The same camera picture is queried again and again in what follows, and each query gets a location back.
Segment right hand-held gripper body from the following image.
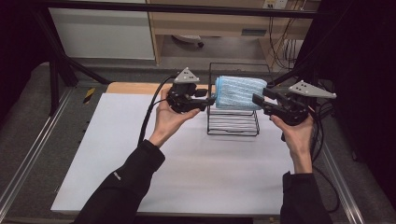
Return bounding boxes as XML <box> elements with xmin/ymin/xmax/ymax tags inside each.
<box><xmin>270</xmin><ymin>79</ymin><xmax>338</xmax><ymax>127</ymax></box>

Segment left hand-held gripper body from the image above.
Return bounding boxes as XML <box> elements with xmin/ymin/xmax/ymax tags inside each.
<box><xmin>165</xmin><ymin>66</ymin><xmax>209</xmax><ymax>114</ymax></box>

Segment light blue towel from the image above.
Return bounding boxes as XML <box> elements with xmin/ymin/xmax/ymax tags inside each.
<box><xmin>214</xmin><ymin>75</ymin><xmax>269</xmax><ymax>112</ymax></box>

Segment black wire rack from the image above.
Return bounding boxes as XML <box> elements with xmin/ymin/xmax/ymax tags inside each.
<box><xmin>206</xmin><ymin>62</ymin><xmax>273</xmax><ymax>137</ymax></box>

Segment person's right hand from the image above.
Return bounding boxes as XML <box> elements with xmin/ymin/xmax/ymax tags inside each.
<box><xmin>269</xmin><ymin>113</ymin><xmax>316</xmax><ymax>175</ymax></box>

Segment person's left hand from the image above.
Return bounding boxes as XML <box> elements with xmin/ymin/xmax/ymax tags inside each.
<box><xmin>148</xmin><ymin>87</ymin><xmax>202</xmax><ymax>149</ymax></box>

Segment white chair base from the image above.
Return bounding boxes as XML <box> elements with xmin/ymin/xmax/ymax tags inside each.
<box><xmin>172</xmin><ymin>34</ymin><xmax>205</xmax><ymax>49</ymax></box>

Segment wooden desk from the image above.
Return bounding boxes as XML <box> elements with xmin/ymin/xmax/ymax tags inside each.
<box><xmin>147</xmin><ymin>0</ymin><xmax>316</xmax><ymax>67</ymax></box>

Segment yellow black tape strip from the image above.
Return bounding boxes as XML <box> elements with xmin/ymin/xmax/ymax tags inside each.
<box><xmin>82</xmin><ymin>87</ymin><xmax>97</xmax><ymax>105</ymax></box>

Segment white cabinet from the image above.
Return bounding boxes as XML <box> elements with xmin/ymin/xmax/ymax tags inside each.
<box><xmin>48</xmin><ymin>7</ymin><xmax>156</xmax><ymax>61</ymax></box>

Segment black metal stand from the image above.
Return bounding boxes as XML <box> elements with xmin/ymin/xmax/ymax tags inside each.
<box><xmin>32</xmin><ymin>8</ymin><xmax>112</xmax><ymax>117</ymax></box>

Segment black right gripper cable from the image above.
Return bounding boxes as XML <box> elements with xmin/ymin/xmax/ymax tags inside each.
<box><xmin>310</xmin><ymin>101</ymin><xmax>342</xmax><ymax>215</ymax></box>

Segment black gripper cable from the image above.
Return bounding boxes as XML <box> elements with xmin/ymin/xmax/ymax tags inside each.
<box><xmin>310</xmin><ymin>101</ymin><xmax>342</xmax><ymax>215</ymax></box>
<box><xmin>137</xmin><ymin>74</ymin><xmax>179</xmax><ymax>147</ymax></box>

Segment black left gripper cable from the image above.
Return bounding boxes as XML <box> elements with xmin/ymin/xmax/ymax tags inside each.
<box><xmin>137</xmin><ymin>74</ymin><xmax>179</xmax><ymax>147</ymax></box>

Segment hanging cable bundle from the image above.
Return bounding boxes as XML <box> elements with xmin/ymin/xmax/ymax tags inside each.
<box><xmin>268</xmin><ymin>16</ymin><xmax>301</xmax><ymax>70</ymax></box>

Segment black metal frame bar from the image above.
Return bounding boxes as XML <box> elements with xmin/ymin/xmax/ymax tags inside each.
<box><xmin>38</xmin><ymin>0</ymin><xmax>332</xmax><ymax>21</ymax></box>

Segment aluminium rail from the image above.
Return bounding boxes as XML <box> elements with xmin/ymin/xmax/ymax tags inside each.
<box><xmin>319</xmin><ymin>141</ymin><xmax>366</xmax><ymax>224</ymax></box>
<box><xmin>0</xmin><ymin>88</ymin><xmax>75</xmax><ymax>217</ymax></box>

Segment white wall outlet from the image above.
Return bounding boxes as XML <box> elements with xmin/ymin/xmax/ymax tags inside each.
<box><xmin>262</xmin><ymin>0</ymin><xmax>290</xmax><ymax>10</ymax></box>

